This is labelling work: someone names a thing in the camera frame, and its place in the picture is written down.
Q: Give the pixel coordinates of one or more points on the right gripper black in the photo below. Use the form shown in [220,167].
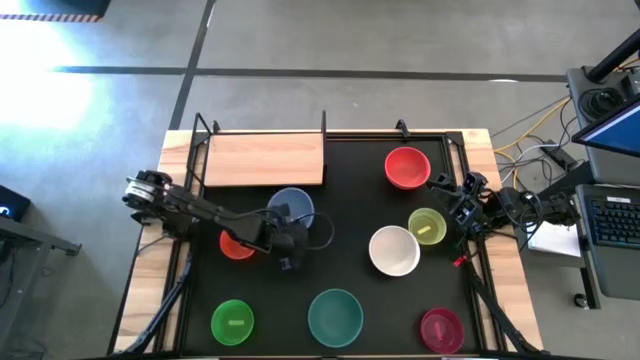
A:
[462,210]

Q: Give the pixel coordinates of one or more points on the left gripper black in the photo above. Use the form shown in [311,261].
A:
[292,240]

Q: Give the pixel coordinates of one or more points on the red bowl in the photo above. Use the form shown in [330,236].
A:
[407,167]

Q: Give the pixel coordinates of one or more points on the small yellow-green translucent bowl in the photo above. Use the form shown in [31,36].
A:
[427,227]

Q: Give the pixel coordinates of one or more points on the small orange translucent bowl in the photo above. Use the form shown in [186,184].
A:
[232,251]

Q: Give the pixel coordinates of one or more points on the blue-grey bowl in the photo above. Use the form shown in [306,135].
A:
[300,200]

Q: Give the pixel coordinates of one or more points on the teal bowl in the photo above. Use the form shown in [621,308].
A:
[335,317]

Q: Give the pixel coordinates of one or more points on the small green translucent bowl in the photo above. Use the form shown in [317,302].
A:
[232,322]

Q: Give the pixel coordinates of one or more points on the white bowl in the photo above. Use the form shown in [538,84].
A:
[395,250]

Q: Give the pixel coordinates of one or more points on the small magenta translucent bowl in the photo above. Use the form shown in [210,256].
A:
[442,330]

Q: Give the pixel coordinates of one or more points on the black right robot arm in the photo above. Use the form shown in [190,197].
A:
[555,210]

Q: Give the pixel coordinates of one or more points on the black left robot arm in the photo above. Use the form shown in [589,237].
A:
[200,210]

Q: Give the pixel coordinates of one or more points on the wooden shelf board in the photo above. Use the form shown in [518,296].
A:
[265,160]

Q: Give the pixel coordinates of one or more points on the black table mat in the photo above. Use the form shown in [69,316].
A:
[300,280]

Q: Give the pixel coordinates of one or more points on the small red tag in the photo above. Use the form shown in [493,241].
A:
[457,261]

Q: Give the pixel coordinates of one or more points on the black power strip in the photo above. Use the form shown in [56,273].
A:
[559,156]

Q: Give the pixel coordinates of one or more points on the white paper sheet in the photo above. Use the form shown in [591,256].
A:
[555,242]

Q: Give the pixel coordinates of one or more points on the black keyboard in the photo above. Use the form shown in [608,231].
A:
[617,222]

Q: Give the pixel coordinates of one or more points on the computer monitor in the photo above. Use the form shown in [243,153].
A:
[615,132]

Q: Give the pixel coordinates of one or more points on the cart caster wheel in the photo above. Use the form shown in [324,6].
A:
[580,300]

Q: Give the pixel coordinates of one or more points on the grey equipment cart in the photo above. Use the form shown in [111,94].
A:
[615,270]

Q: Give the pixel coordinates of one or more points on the black pole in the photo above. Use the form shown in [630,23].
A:
[617,57]

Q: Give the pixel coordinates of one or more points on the grey side desk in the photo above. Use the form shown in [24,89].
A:
[30,240]

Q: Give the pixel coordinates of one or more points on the black box device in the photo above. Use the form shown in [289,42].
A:
[12,205]

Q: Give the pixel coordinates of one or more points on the striped edge floor mat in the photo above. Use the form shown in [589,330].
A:
[75,7]

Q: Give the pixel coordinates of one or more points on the black clamp mount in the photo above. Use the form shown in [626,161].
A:
[402,129]

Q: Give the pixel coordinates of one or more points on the black metal rig frame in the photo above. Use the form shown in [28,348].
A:
[380,136]

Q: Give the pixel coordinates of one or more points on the black diagonal frame strut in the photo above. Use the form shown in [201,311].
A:
[167,305]
[495,310]

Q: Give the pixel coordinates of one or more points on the black metal shelf frame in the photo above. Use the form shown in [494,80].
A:
[324,125]

